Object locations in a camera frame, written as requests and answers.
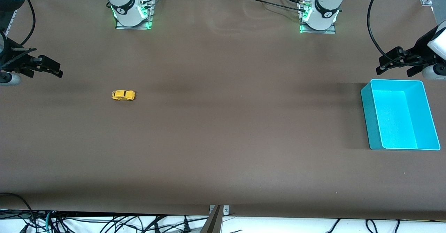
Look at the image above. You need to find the yellow beetle toy car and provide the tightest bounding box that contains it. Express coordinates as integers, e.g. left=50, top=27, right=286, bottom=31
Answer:
left=111, top=90, right=136, bottom=101

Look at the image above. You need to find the cyan plastic bin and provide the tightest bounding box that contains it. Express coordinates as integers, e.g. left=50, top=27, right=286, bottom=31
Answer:
left=360, top=79, right=441, bottom=151

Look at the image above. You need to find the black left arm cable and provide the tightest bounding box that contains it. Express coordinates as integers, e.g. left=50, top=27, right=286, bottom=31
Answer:
left=367, top=0, right=401, bottom=58

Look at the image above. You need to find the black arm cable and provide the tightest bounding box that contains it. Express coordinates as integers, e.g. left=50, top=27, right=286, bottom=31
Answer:
left=367, top=0, right=401, bottom=58
left=20, top=0, right=36, bottom=46

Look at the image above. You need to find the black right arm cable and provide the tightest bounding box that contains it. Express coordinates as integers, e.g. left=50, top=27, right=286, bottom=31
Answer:
left=20, top=0, right=36, bottom=46

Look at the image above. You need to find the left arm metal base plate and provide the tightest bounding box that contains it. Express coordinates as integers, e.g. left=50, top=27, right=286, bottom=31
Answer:
left=299, top=1, right=337, bottom=34

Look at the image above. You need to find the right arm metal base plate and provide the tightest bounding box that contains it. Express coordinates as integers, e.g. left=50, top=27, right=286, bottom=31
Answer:
left=116, top=0, right=154, bottom=30

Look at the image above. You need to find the long black table cable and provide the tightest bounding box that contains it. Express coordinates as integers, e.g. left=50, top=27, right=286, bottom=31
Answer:
left=240, top=0, right=308, bottom=13

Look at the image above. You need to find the black floor cable loop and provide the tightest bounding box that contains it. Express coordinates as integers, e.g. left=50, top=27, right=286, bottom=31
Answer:
left=0, top=192, right=37, bottom=226

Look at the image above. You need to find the metal table edge bracket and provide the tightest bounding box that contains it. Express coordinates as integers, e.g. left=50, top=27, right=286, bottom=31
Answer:
left=209, top=205, right=230, bottom=215

